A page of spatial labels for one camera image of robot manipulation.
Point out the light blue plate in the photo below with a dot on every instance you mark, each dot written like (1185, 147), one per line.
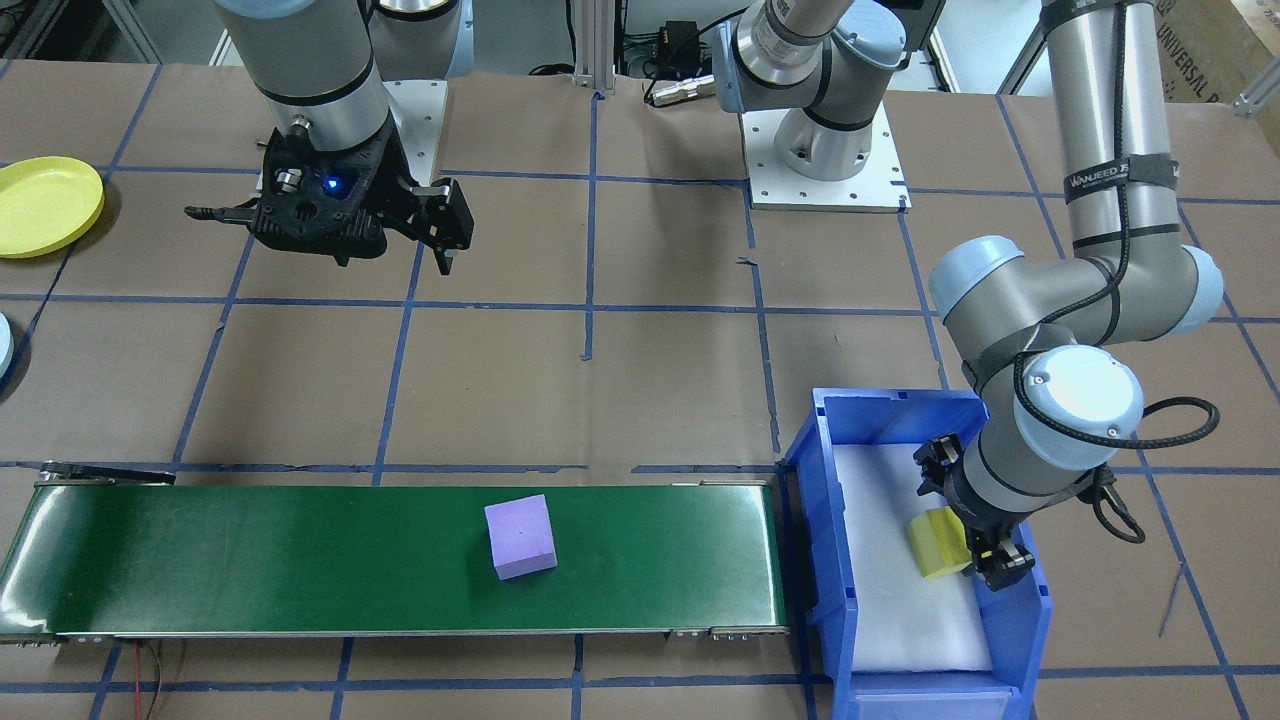
(4, 345)

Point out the green conveyor belt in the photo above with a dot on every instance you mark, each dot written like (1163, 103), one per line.
(300, 560)

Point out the yellow plate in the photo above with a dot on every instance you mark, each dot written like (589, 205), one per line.
(45, 205)

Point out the aluminium post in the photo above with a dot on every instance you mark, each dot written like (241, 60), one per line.
(592, 45)

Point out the silver cylindrical connector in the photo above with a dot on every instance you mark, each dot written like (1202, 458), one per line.
(685, 92)

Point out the yellow foam block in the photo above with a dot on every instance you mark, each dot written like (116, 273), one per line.
(935, 548)

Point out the aluminium profile bar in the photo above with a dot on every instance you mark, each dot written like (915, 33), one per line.
(1260, 95)

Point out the blue plastic storage bin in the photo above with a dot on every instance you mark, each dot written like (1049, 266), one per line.
(1020, 640)

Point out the brown cardboard box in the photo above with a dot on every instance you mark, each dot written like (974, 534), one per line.
(1230, 50)

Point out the purple foam block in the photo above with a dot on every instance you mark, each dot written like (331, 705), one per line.
(520, 540)

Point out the small black power adapter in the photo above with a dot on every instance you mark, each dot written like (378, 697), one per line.
(680, 38)

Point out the white foam pad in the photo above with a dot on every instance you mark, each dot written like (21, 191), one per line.
(900, 620)

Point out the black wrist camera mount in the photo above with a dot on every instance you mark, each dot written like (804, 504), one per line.
(310, 215)

